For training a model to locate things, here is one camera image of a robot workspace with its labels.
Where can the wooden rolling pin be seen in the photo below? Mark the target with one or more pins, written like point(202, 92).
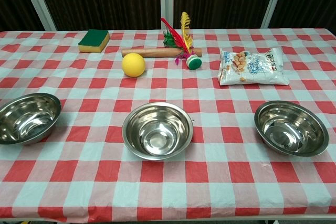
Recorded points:
point(155, 52)

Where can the stainless steel bowl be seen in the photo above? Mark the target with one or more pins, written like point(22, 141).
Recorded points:
point(291, 129)
point(157, 132)
point(26, 119)

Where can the white snack bag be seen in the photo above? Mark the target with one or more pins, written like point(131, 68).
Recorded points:
point(253, 68)

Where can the red white checkered tablecloth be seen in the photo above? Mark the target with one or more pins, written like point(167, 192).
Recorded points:
point(168, 187)

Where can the yellow ball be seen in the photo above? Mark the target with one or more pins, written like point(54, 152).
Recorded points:
point(133, 65)

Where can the green yellow scouring sponge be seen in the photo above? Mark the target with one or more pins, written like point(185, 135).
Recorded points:
point(94, 41)

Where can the colourful feather shuttlecock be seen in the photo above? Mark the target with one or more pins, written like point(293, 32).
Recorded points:
point(194, 62)

